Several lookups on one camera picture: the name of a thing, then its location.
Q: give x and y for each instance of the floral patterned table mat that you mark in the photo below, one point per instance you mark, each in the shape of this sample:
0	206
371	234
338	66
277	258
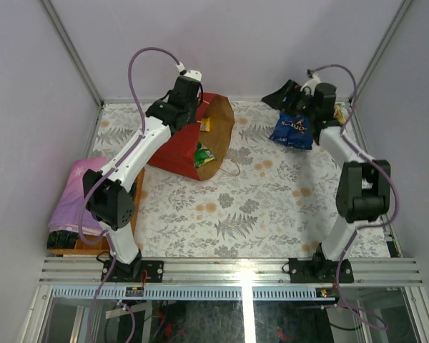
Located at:
267	200

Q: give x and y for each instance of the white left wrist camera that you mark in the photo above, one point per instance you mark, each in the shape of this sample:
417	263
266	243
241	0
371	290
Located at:
194	74

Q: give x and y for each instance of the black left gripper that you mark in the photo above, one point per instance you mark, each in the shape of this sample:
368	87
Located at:
191	108

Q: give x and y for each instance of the pink purple folded cloth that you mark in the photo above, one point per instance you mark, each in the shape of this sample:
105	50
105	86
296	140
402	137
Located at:
66	214

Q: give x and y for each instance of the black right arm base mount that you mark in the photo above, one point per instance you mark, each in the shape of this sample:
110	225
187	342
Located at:
320	270

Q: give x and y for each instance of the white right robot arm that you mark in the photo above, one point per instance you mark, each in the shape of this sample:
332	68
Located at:
363	192

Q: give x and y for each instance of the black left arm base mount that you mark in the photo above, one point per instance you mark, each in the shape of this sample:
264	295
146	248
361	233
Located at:
139	271

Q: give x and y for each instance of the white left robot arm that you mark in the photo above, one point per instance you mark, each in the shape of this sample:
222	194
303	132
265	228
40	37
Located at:
108	191

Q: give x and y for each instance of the small yellow snack packet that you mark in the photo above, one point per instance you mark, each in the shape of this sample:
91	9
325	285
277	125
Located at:
205	124

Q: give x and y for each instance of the red paper bag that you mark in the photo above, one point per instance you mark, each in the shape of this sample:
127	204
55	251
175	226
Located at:
177	155

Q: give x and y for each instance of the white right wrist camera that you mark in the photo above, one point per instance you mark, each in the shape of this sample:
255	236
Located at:
309	85

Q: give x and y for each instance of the aluminium frame rail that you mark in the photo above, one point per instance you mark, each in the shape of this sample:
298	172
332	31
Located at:
366	272

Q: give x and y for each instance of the green Fox's spring tea candy bag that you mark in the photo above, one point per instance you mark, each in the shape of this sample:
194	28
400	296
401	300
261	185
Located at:
340	112

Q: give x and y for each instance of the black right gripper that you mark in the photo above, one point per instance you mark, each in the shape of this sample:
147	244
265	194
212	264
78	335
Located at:
289	91

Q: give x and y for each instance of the blue Doritos chip bag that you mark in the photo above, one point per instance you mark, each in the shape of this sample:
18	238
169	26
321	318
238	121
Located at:
292	131

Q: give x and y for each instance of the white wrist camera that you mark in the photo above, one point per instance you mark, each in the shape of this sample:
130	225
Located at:
309	85
194	74

